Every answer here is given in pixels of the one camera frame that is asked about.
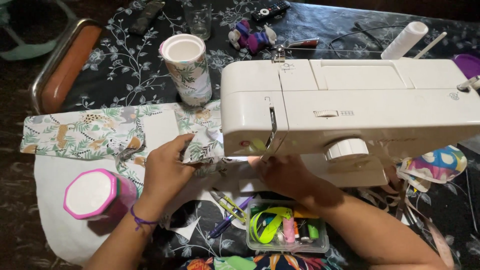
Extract black cable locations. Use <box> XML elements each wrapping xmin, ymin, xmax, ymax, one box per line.
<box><xmin>329</xmin><ymin>22</ymin><xmax>408</xmax><ymax>59</ymax></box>

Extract red-handled metal tool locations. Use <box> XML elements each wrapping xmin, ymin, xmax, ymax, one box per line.
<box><xmin>286</xmin><ymin>37</ymin><xmax>320</xmax><ymax>49</ymax></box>

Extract white spool pin rod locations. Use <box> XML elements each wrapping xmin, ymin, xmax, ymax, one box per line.
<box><xmin>413</xmin><ymin>31</ymin><xmax>448</xmax><ymax>60</ymax></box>

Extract purple plastic lid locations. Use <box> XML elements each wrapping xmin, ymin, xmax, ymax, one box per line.
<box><xmin>452</xmin><ymin>53</ymin><xmax>480</xmax><ymax>80</ymax></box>

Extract orange thread spool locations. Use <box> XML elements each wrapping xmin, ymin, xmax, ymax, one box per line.
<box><xmin>293</xmin><ymin>208</ymin><xmax>320</xmax><ymax>220</ymax></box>

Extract colourful print fabric piece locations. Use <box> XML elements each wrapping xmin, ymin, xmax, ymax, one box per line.
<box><xmin>396</xmin><ymin>145</ymin><xmax>468</xmax><ymax>193</ymax></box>

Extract person's right hand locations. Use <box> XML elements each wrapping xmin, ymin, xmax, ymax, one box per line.
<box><xmin>247</xmin><ymin>154</ymin><xmax>320</xmax><ymax>206</ymax></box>

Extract clear drinking glass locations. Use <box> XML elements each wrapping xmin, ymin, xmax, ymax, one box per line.
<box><xmin>182</xmin><ymin>3</ymin><xmax>213</xmax><ymax>41</ymax></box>

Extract person's colourful floral clothing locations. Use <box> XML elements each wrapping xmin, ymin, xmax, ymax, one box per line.
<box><xmin>179</xmin><ymin>254</ymin><xmax>339</xmax><ymax>270</ymax></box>

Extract jungle print fabric-covered cylinder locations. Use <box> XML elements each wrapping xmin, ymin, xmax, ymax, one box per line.
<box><xmin>159</xmin><ymin>33</ymin><xmax>213</xmax><ymax>108</ymax></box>

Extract green thread spool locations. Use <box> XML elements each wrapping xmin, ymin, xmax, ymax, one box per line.
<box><xmin>307</xmin><ymin>219</ymin><xmax>320</xmax><ymax>241</ymax></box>

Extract pink thread spool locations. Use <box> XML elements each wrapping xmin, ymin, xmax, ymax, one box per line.
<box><xmin>282</xmin><ymin>217</ymin><xmax>296</xmax><ymax>244</ymax></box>

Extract heap of beige ribbon strips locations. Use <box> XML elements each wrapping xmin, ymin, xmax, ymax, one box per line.
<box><xmin>356</xmin><ymin>161</ymin><xmax>455</xmax><ymax>269</ymax></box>

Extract black floral tablecloth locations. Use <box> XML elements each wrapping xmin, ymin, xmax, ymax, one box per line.
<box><xmin>60</xmin><ymin>0</ymin><xmax>480</xmax><ymax>270</ymax></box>

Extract person's left hand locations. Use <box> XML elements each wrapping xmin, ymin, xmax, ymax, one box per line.
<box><xmin>135</xmin><ymin>134</ymin><xmax>197</xmax><ymax>223</ymax></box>

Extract pink octagonal container white lid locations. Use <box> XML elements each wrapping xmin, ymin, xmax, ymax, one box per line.
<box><xmin>63</xmin><ymin>168</ymin><xmax>139</xmax><ymax>221</ymax></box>

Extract pale green chair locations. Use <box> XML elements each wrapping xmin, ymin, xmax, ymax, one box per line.
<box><xmin>0</xmin><ymin>0</ymin><xmax>78</xmax><ymax>62</ymax></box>

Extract purple string bracelet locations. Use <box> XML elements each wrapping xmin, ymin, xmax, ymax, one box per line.
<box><xmin>130</xmin><ymin>205</ymin><xmax>159</xmax><ymax>232</ymax></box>

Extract white triangular paper scrap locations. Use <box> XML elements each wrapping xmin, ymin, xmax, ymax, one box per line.
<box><xmin>165</xmin><ymin>216</ymin><xmax>202</xmax><ymax>241</ymax></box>

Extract neon yellow measuring tape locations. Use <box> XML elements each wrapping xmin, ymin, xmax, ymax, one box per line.
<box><xmin>249</xmin><ymin>206</ymin><xmax>293</xmax><ymax>245</ymax></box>

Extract yellow-green thread snips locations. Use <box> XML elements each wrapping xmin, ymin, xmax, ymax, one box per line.
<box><xmin>209</xmin><ymin>187</ymin><xmax>248</xmax><ymax>224</ymax></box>

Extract white batting fabric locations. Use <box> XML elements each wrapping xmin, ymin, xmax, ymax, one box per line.
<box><xmin>34</xmin><ymin>154</ymin><xmax>265</xmax><ymax>265</ymax></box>

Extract white thread cone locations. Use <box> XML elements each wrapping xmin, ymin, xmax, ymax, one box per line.
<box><xmin>380</xmin><ymin>21</ymin><xmax>429</xmax><ymax>61</ymax></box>

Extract purple pen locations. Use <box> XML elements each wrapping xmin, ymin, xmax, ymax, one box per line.
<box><xmin>206</xmin><ymin>194</ymin><xmax>258</xmax><ymax>240</ymax></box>

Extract jungle animal print fabric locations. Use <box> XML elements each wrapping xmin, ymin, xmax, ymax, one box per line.
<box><xmin>20</xmin><ymin>100</ymin><xmax>249</xmax><ymax>178</ymax></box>

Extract white sewing machine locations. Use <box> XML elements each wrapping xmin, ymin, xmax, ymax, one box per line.
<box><xmin>220</xmin><ymin>45</ymin><xmax>480</xmax><ymax>188</ymax></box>

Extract black remote control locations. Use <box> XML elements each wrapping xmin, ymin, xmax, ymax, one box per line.
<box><xmin>250</xmin><ymin>0</ymin><xmax>292</xmax><ymax>22</ymax></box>

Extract brown chair chrome frame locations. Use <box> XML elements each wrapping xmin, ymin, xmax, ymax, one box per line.
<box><xmin>29</xmin><ymin>17</ymin><xmax>104</xmax><ymax>115</ymax></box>

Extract purple elephant plush toy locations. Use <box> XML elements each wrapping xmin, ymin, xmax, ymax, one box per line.
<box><xmin>228</xmin><ymin>19</ymin><xmax>278</xmax><ymax>55</ymax></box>

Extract clear plastic notions box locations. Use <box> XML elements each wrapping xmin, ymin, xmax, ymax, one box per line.
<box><xmin>245</xmin><ymin>199</ymin><xmax>330</xmax><ymax>254</ymax></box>

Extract thin metal needle rod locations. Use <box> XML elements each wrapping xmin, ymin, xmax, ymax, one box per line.
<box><xmin>465</xmin><ymin>168</ymin><xmax>479</xmax><ymax>234</ymax></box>

